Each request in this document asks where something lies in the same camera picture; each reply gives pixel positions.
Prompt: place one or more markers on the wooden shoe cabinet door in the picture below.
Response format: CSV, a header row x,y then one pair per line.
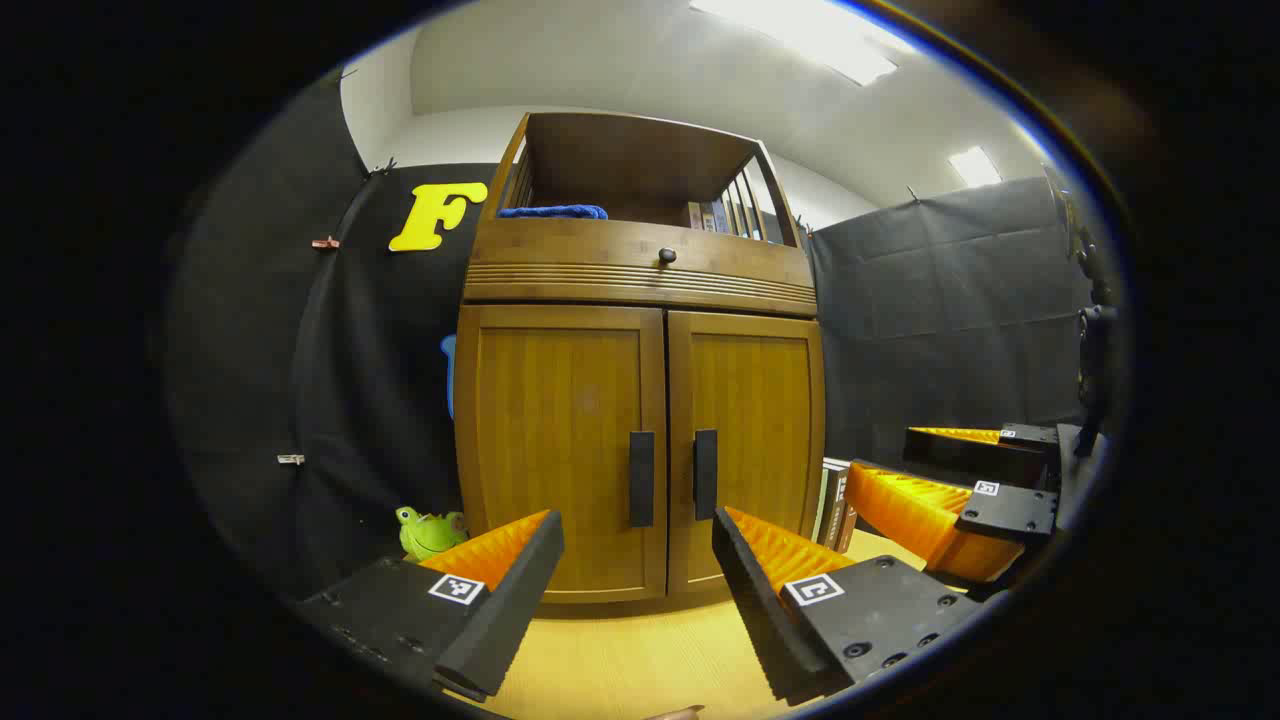
x,y
560,420
755,420

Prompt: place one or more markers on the green frog plush toy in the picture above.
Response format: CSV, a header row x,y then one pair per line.
x,y
430,535

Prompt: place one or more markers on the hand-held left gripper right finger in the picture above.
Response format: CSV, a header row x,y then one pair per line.
x,y
760,610

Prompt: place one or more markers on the small ceiling light panel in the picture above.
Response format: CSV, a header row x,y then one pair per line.
x,y
975,167

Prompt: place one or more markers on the blue folded towel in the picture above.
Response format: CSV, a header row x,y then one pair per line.
x,y
550,212

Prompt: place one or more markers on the wooden double-door shoe cabinet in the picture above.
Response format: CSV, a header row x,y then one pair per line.
x,y
640,160

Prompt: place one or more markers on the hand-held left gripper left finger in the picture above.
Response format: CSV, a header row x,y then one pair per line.
x,y
510,610

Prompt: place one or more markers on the row of small books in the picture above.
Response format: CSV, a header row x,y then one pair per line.
x,y
715,215

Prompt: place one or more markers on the wooden drawer with dark knob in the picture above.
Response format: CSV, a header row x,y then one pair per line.
x,y
600,245

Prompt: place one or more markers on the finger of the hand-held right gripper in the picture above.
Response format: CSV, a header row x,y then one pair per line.
x,y
910,515
960,455

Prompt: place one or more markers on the large ceiling light panel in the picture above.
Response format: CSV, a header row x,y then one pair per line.
x,y
800,35

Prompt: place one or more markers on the upright books beside cabinet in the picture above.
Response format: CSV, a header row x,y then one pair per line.
x,y
835,505

